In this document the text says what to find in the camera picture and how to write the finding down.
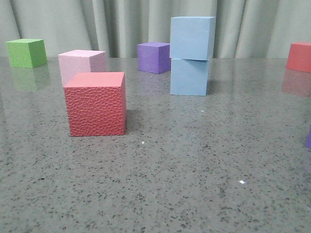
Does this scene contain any light blue foam cube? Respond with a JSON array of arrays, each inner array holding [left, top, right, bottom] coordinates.
[[170, 17, 216, 61], [170, 58, 209, 96]]

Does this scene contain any purple foam cube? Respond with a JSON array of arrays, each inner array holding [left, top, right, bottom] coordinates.
[[137, 42, 171, 74]]

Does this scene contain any red textured foam cube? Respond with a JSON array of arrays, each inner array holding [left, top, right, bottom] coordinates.
[[64, 72, 126, 136]]

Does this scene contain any pink foam cube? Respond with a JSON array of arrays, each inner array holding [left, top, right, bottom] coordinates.
[[58, 50, 106, 85]]

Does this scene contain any grey-green curtain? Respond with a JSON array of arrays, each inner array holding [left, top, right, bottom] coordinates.
[[0, 0, 311, 58]]

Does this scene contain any green foam cube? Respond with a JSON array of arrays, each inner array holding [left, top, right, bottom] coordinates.
[[5, 39, 48, 68]]

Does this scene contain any purple cube at right edge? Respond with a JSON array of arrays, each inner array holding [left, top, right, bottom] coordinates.
[[306, 129, 311, 149]]

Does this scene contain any red foam cube far right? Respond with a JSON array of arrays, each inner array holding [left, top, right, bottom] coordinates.
[[286, 42, 311, 73]]

